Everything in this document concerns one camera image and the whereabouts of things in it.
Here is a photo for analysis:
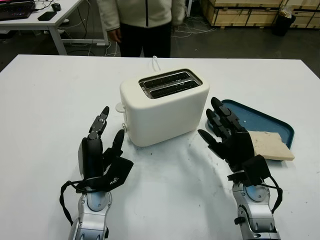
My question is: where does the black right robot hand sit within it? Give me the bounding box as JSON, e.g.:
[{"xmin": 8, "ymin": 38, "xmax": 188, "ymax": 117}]
[{"xmin": 197, "ymin": 96, "xmax": 256, "ymax": 173}]

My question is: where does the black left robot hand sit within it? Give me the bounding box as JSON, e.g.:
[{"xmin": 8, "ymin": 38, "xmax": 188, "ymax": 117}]
[{"xmin": 77, "ymin": 105, "xmax": 125, "ymax": 181}]

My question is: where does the white bread slice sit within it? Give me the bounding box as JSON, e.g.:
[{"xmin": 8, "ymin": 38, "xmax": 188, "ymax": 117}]
[{"xmin": 247, "ymin": 131, "xmax": 296, "ymax": 162}]

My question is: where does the blue plastic tray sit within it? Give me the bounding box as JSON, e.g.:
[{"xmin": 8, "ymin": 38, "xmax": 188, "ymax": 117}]
[{"xmin": 204, "ymin": 99, "xmax": 295, "ymax": 163}]

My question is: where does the cream white two-slot toaster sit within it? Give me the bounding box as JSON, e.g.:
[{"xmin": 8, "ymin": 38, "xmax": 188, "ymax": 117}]
[{"xmin": 119, "ymin": 67, "xmax": 211, "ymax": 147}]

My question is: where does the black trash bin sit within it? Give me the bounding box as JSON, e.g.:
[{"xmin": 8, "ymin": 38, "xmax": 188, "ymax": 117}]
[{"xmin": 271, "ymin": 7, "xmax": 297, "ymax": 37}]

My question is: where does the large wooden crate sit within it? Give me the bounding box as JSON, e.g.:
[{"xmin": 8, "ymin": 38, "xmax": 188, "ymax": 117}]
[
  {"xmin": 282, "ymin": 0, "xmax": 320, "ymax": 30},
  {"xmin": 201, "ymin": 0, "xmax": 286, "ymax": 27}
]

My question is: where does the crumpled paper waste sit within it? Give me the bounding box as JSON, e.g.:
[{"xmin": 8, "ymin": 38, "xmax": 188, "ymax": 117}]
[{"xmin": 279, "ymin": 6, "xmax": 293, "ymax": 19}]

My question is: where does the white office desk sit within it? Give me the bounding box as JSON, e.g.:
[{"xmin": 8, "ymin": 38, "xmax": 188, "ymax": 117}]
[{"xmin": 0, "ymin": 0, "xmax": 110, "ymax": 56}]

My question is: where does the black smartphone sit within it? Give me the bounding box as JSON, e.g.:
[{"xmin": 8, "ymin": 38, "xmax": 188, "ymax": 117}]
[{"xmin": 37, "ymin": 11, "xmax": 58, "ymax": 22}]

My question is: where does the person in white jacket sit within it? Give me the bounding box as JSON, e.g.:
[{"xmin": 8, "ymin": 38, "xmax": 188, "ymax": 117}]
[{"xmin": 96, "ymin": 0, "xmax": 187, "ymax": 58}]

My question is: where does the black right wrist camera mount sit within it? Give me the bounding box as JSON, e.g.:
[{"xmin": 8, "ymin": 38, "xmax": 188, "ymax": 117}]
[{"xmin": 227, "ymin": 154, "xmax": 272, "ymax": 187}]

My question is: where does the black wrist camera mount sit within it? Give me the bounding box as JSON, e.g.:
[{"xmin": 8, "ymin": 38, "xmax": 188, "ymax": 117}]
[
  {"xmin": 74, "ymin": 156, "xmax": 135, "ymax": 193},
  {"xmin": 227, "ymin": 154, "xmax": 272, "ymax": 187}
]

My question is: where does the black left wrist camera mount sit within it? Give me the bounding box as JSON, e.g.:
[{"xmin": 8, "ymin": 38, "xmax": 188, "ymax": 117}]
[{"xmin": 74, "ymin": 156, "xmax": 135, "ymax": 193}]

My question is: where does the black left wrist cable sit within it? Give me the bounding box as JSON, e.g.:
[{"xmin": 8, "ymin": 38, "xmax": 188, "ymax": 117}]
[{"xmin": 59, "ymin": 181, "xmax": 86, "ymax": 226}]

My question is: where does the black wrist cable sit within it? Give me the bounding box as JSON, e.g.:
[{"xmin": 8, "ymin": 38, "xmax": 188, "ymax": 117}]
[
  {"xmin": 259, "ymin": 174, "xmax": 283, "ymax": 215},
  {"xmin": 59, "ymin": 181, "xmax": 86, "ymax": 226}
]

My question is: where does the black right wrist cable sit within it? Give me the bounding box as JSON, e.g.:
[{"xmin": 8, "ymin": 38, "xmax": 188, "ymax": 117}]
[{"xmin": 259, "ymin": 174, "xmax": 283, "ymax": 215}]

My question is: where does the white toaster power cord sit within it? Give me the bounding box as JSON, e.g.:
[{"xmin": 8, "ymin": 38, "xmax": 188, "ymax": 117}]
[{"xmin": 149, "ymin": 55, "xmax": 162, "ymax": 72}]

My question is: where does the white floor cable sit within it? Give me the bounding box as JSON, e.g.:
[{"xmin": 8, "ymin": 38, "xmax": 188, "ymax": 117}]
[{"xmin": 171, "ymin": 14, "xmax": 216, "ymax": 38}]

